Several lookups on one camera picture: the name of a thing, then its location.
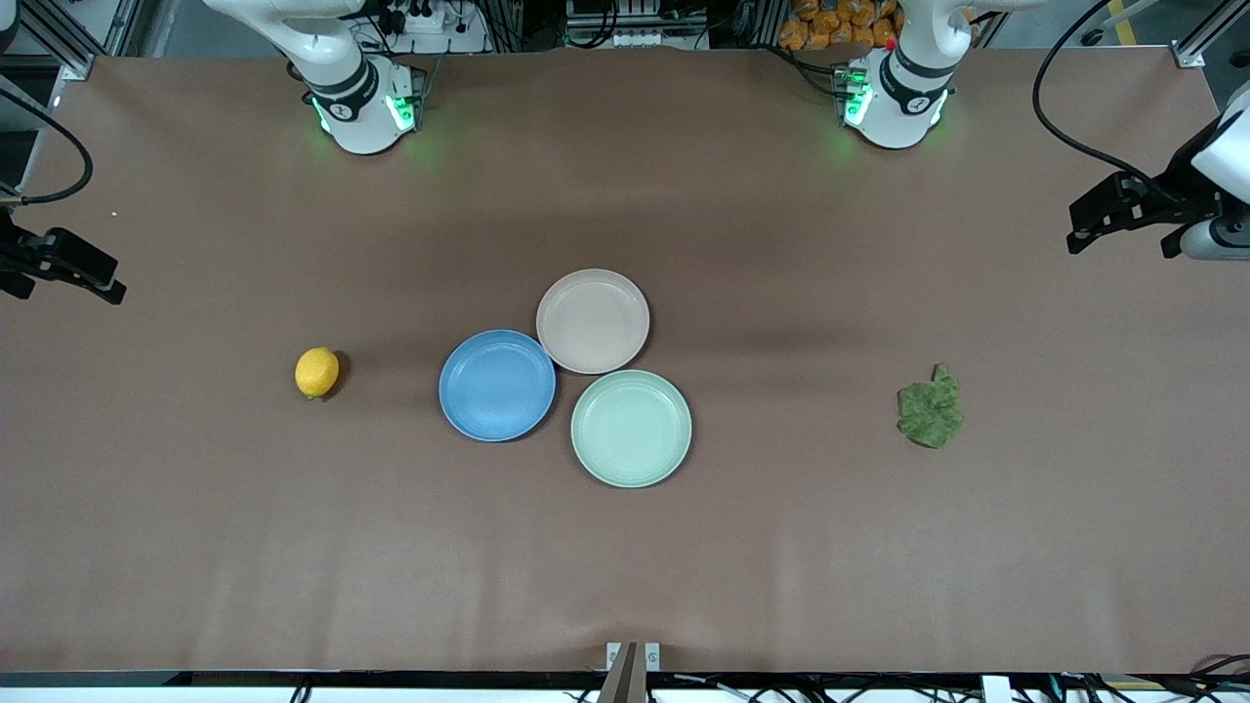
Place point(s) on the light green round plate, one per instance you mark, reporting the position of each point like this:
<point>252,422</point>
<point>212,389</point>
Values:
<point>631,428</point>

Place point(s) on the green lettuce leaf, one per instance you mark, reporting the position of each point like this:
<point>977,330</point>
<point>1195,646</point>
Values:
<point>930,415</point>

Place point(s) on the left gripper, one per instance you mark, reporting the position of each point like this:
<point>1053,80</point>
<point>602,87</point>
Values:
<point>1179,193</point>

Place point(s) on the yellow lemon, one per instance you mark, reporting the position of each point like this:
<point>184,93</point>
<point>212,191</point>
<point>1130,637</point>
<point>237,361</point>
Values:
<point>317,373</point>

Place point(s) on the metal camera stand bracket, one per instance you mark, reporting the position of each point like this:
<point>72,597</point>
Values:
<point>625,679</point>

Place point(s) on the beige round plate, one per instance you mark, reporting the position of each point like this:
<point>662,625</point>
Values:
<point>593,320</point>

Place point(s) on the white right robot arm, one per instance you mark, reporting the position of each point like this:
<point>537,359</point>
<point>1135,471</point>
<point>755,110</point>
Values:
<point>361,122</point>

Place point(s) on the brown table cover mat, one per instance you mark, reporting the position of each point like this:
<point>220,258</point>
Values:
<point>625,566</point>

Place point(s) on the blue round plate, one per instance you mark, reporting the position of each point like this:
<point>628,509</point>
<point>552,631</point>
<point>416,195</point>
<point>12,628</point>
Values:
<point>493,386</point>

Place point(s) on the white power strip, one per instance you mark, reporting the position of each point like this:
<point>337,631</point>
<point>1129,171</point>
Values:
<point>430,20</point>

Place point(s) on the pile of orange items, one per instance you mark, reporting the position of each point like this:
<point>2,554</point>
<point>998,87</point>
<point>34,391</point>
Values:
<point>830,24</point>

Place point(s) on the aluminium frame profile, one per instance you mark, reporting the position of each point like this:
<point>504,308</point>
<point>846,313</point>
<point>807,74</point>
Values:
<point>1189,54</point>
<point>78,66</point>

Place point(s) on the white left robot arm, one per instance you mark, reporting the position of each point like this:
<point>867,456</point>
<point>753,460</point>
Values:
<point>894,112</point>

